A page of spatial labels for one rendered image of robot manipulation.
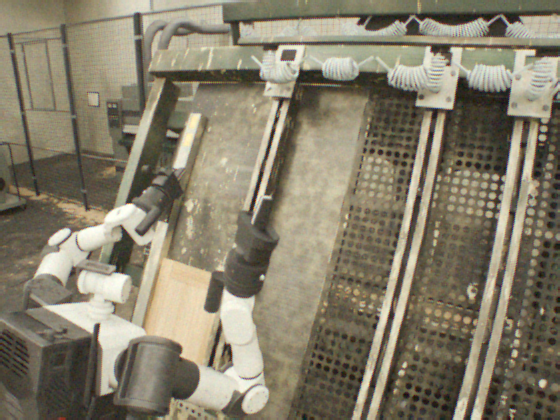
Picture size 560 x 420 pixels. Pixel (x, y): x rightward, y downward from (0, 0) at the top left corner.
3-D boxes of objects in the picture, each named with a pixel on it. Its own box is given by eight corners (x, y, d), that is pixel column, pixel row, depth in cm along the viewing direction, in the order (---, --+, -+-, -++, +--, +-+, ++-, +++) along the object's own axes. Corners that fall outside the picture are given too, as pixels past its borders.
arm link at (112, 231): (152, 221, 127) (118, 233, 131) (136, 200, 122) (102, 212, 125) (146, 235, 122) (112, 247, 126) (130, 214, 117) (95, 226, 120)
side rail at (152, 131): (99, 337, 164) (78, 338, 155) (172, 88, 176) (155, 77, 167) (109, 342, 161) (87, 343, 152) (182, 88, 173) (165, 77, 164)
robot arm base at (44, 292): (69, 343, 108) (30, 355, 98) (48, 315, 114) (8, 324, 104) (81, 301, 103) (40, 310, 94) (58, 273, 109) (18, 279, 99)
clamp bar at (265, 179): (200, 396, 131) (150, 408, 110) (291, 61, 144) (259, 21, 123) (224, 408, 126) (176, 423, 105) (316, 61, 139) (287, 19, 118)
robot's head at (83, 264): (107, 304, 93) (107, 276, 90) (73, 296, 93) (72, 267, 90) (117, 291, 99) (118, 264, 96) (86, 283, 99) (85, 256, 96)
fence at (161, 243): (129, 360, 147) (121, 361, 144) (197, 117, 158) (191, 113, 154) (138, 365, 145) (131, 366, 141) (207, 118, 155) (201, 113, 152)
